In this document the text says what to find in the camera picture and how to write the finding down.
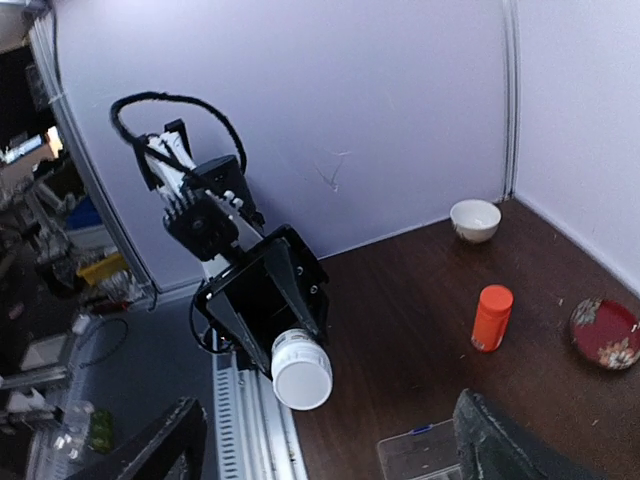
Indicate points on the front aluminium rail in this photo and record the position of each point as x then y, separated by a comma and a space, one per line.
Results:
255, 435

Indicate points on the white ceramic bowl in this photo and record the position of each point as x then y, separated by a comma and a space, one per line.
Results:
475, 221

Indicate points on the red floral plate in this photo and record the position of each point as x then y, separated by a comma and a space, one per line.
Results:
605, 333

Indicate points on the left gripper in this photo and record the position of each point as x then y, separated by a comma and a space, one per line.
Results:
275, 286

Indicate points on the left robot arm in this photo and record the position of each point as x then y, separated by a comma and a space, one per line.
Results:
168, 168

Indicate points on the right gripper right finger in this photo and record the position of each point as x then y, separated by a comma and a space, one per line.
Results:
491, 445

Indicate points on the orange pill bottle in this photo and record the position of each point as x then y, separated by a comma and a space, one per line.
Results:
492, 316

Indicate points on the small white pill bottle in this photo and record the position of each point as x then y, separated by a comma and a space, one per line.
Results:
301, 371

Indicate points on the clear plastic pill organizer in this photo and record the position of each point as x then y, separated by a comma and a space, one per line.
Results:
428, 452

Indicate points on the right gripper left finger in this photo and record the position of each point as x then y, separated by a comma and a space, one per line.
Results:
176, 437

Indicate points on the left aluminium frame post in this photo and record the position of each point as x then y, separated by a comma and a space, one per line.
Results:
512, 96

